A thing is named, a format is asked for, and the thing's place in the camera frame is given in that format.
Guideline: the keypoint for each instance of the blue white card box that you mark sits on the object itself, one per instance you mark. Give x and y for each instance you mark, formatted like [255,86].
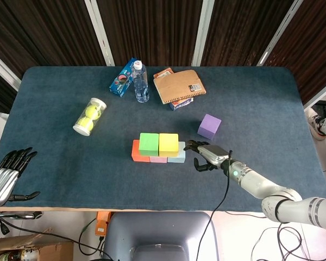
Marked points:
[182,104]

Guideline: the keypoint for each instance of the clear plastic water bottle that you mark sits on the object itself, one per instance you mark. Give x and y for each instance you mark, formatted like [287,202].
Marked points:
[140,84]

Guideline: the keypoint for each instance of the white metal frame beam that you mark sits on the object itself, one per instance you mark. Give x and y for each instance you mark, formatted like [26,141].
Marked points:
[2,70]
[322,96]

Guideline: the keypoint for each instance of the green foam cube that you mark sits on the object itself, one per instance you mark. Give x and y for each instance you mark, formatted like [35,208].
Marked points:
[149,144]

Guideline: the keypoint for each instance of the yellow tennis ball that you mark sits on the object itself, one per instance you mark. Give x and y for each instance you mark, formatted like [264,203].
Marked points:
[93,112]
[85,123]

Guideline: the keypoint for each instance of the white metal frame post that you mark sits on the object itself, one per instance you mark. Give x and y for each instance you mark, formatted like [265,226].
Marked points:
[100,35]
[202,32]
[277,35]

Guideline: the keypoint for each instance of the red foam cube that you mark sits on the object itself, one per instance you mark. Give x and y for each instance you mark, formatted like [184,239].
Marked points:
[137,156]

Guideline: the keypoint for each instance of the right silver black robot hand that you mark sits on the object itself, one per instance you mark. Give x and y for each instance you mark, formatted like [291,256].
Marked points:
[212,155]

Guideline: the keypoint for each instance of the orange device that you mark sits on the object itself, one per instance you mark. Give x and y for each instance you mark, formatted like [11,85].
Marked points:
[100,228]

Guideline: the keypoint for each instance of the clear tennis ball tube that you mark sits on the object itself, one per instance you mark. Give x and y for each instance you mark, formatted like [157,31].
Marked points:
[82,130]

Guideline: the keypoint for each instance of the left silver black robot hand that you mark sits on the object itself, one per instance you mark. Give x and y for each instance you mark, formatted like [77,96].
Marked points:
[2,182]

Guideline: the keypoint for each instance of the chrome metal bar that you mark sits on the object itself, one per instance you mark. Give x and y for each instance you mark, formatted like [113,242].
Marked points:
[21,216]

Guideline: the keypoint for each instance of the pink foam cube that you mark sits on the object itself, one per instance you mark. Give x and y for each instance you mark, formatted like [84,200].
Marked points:
[159,160]

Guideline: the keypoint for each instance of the orange paper packet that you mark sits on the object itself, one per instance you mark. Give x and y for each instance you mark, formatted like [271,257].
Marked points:
[163,73]

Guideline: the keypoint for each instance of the brown cardboard box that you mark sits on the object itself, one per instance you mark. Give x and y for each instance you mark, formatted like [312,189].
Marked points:
[57,251]

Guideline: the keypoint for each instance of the blue cookie box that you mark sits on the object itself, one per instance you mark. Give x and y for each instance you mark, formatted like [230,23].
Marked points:
[121,81]

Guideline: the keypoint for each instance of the purple foam cube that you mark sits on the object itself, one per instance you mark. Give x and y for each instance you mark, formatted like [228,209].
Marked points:
[209,125]

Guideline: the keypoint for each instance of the glass bottle yellow label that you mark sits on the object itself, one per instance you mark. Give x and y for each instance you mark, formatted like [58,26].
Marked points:
[19,255]

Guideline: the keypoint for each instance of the white orange sneaker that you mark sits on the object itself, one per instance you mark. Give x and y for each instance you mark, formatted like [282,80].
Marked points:
[316,123]

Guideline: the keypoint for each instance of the blue felt table cloth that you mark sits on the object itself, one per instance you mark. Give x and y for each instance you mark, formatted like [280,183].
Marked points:
[70,168]

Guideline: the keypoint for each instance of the yellow foam cube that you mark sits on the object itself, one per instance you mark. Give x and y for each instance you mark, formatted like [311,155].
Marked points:
[168,144]

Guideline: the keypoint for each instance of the light blue foam cube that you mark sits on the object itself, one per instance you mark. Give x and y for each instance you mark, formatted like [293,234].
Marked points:
[178,159]

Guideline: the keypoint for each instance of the brown cardboard package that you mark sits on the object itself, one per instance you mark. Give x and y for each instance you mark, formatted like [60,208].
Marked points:
[176,85]

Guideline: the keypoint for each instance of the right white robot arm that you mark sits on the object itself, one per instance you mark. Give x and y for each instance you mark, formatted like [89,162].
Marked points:
[274,187]

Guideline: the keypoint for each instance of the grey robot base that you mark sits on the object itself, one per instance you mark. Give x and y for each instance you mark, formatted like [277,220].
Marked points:
[160,231]

